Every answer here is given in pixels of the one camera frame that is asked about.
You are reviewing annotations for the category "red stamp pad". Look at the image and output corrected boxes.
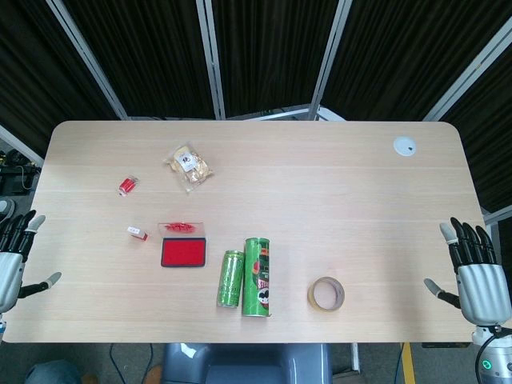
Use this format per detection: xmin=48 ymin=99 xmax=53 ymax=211
xmin=158 ymin=221 xmax=208 ymax=269

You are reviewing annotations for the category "black curtain panel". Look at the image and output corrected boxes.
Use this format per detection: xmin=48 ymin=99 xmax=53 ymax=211
xmin=322 ymin=0 xmax=512 ymax=121
xmin=63 ymin=0 xmax=219 ymax=120
xmin=210 ymin=0 xmax=340 ymax=118
xmin=0 ymin=0 xmax=121 ymax=151
xmin=454 ymin=38 xmax=512 ymax=213

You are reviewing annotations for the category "white round cable grommet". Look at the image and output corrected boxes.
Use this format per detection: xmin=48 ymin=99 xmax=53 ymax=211
xmin=392 ymin=136 xmax=418 ymax=158

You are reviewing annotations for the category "green Pringles tube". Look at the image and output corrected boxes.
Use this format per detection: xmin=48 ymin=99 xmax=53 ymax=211
xmin=241 ymin=237 xmax=273 ymax=318

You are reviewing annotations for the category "yellow adhesive tape roll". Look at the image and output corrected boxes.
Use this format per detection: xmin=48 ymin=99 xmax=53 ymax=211
xmin=306 ymin=275 xmax=346 ymax=311

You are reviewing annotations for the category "black equipment with cables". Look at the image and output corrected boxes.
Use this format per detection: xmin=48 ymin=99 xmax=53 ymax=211
xmin=0 ymin=148 xmax=42 ymax=195

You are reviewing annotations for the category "clear bag of snacks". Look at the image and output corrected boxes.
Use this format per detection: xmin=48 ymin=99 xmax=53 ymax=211
xmin=162 ymin=139 xmax=214 ymax=195

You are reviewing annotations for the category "green Monster energy can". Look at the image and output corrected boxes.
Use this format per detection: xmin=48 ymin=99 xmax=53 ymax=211
xmin=216 ymin=250 xmax=246 ymax=309

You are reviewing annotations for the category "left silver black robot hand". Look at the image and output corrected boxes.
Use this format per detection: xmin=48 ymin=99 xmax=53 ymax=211
xmin=0 ymin=210 xmax=62 ymax=315

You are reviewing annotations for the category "white metal partition post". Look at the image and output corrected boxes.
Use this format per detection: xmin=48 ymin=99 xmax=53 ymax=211
xmin=422 ymin=18 xmax=512 ymax=122
xmin=308 ymin=0 xmax=354 ymax=121
xmin=194 ymin=0 xmax=227 ymax=120
xmin=0 ymin=123 xmax=46 ymax=166
xmin=46 ymin=0 xmax=130 ymax=120

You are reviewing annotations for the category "yellow floor tape strip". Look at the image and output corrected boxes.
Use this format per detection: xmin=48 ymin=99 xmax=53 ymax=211
xmin=401 ymin=342 xmax=414 ymax=384

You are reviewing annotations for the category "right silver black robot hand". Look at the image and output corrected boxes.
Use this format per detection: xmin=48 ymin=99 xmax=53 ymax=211
xmin=423 ymin=217 xmax=510 ymax=326

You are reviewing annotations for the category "grey robot base body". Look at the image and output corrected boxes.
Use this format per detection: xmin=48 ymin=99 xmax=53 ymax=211
xmin=162 ymin=342 xmax=333 ymax=384

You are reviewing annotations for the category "dark teal round object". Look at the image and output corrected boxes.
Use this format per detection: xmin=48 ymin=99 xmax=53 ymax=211
xmin=24 ymin=358 xmax=83 ymax=384

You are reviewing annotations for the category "small red item clear packet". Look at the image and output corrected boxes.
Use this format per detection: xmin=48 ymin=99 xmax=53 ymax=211
xmin=118 ymin=174 xmax=140 ymax=197

